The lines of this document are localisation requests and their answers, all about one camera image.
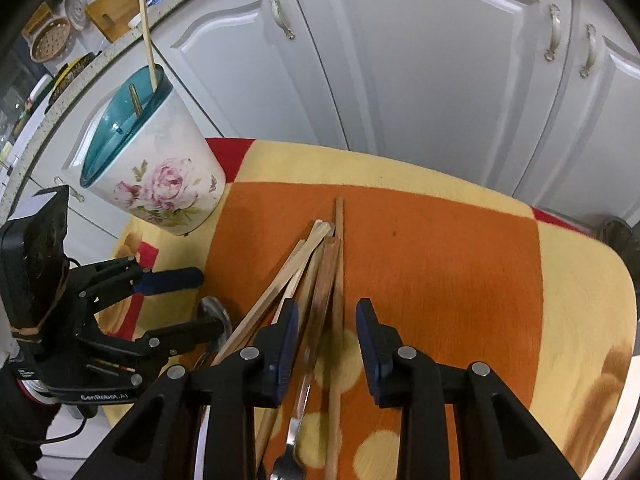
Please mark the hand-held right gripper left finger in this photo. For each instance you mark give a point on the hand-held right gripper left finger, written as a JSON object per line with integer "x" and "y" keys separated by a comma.
{"x": 286, "y": 342}

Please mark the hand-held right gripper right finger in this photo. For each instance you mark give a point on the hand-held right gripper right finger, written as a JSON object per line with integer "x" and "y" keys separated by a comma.
{"x": 371, "y": 352}

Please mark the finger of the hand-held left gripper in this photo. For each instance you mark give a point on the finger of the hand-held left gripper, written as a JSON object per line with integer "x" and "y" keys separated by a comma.
{"x": 200, "y": 332}
{"x": 170, "y": 281}

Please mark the metal spoon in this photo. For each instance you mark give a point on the metal spoon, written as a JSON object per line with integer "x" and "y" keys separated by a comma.
{"x": 217, "y": 310}

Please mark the light wooden chopstick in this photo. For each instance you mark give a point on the light wooden chopstick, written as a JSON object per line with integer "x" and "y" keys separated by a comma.
{"x": 295, "y": 260}
{"x": 146, "y": 35}
{"x": 280, "y": 285}

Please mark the dark brown chopstick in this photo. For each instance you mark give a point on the dark brown chopstick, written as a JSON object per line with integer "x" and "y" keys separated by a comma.
{"x": 327, "y": 270}

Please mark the brown wooden chopstick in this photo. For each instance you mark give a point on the brown wooden chopstick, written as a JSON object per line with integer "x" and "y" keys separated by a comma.
{"x": 267, "y": 430}

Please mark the floral ceramic utensil holder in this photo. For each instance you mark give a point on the floral ceramic utensil holder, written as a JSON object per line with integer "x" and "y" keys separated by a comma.
{"x": 165, "y": 160}

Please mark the metal fork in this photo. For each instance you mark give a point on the metal fork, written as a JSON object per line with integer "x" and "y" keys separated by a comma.
{"x": 289, "y": 465}

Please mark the orange yellow printed blanket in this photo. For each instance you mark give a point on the orange yellow printed blanket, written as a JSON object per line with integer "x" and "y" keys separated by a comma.
{"x": 450, "y": 285}

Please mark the black yellow tray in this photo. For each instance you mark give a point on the black yellow tray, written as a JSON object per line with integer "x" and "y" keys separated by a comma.
{"x": 70, "y": 75}

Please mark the woven basket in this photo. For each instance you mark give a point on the woven basket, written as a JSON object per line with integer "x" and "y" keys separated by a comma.
{"x": 50, "y": 40}

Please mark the small white bowl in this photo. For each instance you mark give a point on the small white bowl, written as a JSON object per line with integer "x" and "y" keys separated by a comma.
{"x": 135, "y": 21}

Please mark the white round plate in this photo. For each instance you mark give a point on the white round plate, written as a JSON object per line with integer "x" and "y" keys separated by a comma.
{"x": 76, "y": 10}

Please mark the black round object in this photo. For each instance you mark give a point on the black round object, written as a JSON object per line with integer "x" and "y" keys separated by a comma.
{"x": 614, "y": 235}

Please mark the wooden cutting board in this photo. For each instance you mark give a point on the wooden cutting board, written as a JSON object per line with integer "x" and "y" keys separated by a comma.
{"x": 120, "y": 5}

